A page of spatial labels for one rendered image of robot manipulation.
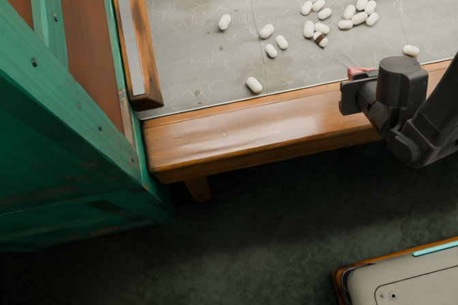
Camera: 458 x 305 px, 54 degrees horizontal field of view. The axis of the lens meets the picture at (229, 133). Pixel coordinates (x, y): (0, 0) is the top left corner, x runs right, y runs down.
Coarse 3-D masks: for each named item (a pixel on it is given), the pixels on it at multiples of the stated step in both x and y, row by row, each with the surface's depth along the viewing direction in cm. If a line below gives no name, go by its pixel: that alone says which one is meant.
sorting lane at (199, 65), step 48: (192, 0) 103; (240, 0) 103; (288, 0) 103; (336, 0) 103; (384, 0) 103; (432, 0) 103; (192, 48) 100; (240, 48) 100; (288, 48) 100; (336, 48) 100; (384, 48) 100; (432, 48) 100; (192, 96) 97; (240, 96) 97
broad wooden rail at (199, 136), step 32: (448, 64) 98; (288, 96) 95; (320, 96) 95; (160, 128) 93; (192, 128) 93; (224, 128) 93; (256, 128) 93; (288, 128) 93; (320, 128) 93; (352, 128) 93; (160, 160) 91; (192, 160) 91; (224, 160) 94; (256, 160) 102
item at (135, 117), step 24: (144, 168) 89; (120, 192) 84; (144, 192) 88; (168, 192) 154; (0, 216) 82; (24, 216) 96; (48, 216) 103; (72, 216) 110; (96, 216) 117; (120, 216) 118; (144, 216) 129; (168, 216) 142; (0, 240) 115; (24, 240) 135; (48, 240) 148; (72, 240) 152
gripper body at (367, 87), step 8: (360, 80) 77; (368, 80) 77; (376, 80) 77; (344, 88) 77; (352, 88) 77; (360, 88) 77; (368, 88) 76; (344, 96) 78; (352, 96) 78; (360, 96) 76; (368, 96) 74; (344, 104) 79; (352, 104) 79; (360, 104) 76; (368, 104) 74; (344, 112) 80; (352, 112) 80; (360, 112) 80; (368, 112) 74
